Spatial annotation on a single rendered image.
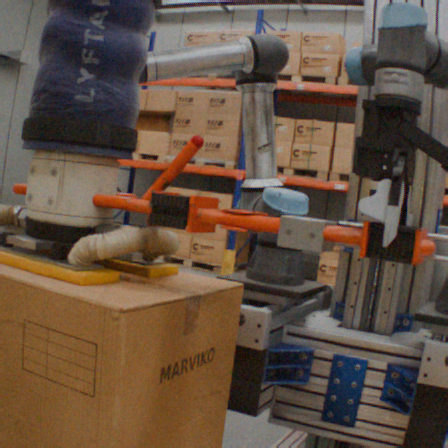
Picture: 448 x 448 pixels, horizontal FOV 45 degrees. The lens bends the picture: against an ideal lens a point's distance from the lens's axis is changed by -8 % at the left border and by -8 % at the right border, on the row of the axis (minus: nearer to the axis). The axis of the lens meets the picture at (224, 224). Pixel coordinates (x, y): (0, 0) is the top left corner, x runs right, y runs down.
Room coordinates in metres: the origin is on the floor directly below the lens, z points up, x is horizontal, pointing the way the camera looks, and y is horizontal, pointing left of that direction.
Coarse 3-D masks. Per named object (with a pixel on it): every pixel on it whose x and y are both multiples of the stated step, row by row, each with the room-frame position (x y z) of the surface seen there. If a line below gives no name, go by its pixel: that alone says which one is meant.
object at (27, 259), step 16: (0, 256) 0.94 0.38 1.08; (16, 256) 0.93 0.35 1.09; (32, 256) 0.93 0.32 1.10; (48, 256) 0.96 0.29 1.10; (64, 256) 0.94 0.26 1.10; (48, 272) 0.89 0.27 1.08; (64, 272) 0.87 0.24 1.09; (80, 272) 0.87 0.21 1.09; (96, 272) 0.89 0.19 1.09; (112, 272) 0.93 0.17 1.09
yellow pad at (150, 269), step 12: (48, 252) 1.14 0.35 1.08; (96, 264) 1.08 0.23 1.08; (108, 264) 1.07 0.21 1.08; (120, 264) 1.05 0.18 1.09; (132, 264) 1.05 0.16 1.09; (144, 264) 1.05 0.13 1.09; (156, 264) 1.08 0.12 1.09; (168, 264) 1.11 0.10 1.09; (144, 276) 1.03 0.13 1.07; (156, 276) 1.04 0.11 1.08
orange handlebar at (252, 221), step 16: (16, 192) 1.10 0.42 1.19; (128, 208) 0.96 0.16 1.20; (144, 208) 0.95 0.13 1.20; (224, 224) 0.88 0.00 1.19; (240, 224) 0.87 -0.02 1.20; (256, 224) 0.85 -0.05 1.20; (272, 224) 0.84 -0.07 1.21; (336, 240) 0.80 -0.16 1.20; (352, 240) 0.79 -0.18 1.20; (368, 240) 0.78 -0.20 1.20
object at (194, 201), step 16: (160, 192) 0.94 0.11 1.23; (176, 192) 0.99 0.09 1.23; (160, 208) 0.92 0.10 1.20; (176, 208) 0.91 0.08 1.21; (192, 208) 0.89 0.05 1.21; (208, 208) 0.93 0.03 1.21; (160, 224) 0.91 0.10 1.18; (176, 224) 0.89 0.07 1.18; (192, 224) 0.89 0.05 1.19; (208, 224) 0.94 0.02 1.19
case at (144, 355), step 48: (0, 240) 1.25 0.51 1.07; (0, 288) 0.85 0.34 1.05; (48, 288) 0.81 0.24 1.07; (96, 288) 0.86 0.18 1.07; (144, 288) 0.92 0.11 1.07; (192, 288) 0.98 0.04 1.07; (240, 288) 1.09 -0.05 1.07; (0, 336) 0.85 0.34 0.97; (48, 336) 0.80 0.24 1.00; (96, 336) 0.77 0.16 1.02; (144, 336) 0.80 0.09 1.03; (192, 336) 0.93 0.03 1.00; (0, 384) 0.85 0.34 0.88; (48, 384) 0.80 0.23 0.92; (96, 384) 0.76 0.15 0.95; (144, 384) 0.81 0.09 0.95; (192, 384) 0.95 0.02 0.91; (0, 432) 0.85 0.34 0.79; (48, 432) 0.80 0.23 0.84; (96, 432) 0.76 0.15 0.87; (144, 432) 0.82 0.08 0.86; (192, 432) 0.97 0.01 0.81
